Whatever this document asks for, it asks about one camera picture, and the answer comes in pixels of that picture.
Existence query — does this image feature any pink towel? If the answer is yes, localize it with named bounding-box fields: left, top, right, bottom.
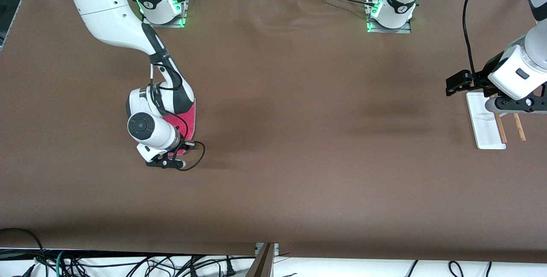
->
left=161, top=101, right=198, bottom=158

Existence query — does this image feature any white rack base tray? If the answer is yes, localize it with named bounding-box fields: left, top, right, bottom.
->
left=465, top=92, right=507, bottom=150

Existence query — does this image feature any brown table cover sheet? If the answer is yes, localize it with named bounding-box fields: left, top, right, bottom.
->
left=0, top=0, right=547, bottom=264

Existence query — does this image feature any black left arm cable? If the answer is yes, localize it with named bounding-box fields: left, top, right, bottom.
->
left=462, top=0, right=490, bottom=82

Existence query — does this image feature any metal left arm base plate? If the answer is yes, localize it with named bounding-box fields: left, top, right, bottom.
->
left=365, top=0, right=412, bottom=34

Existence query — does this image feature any small metal bracket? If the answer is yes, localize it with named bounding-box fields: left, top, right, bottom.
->
left=255, top=243, right=279, bottom=257

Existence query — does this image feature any brown wooden post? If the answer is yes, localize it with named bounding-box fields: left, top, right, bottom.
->
left=245, top=243, right=275, bottom=277

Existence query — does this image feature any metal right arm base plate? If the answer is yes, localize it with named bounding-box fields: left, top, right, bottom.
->
left=143, top=0, right=189, bottom=28

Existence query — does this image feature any black looped floor cable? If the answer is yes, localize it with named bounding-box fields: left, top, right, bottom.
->
left=0, top=228, right=48, bottom=277

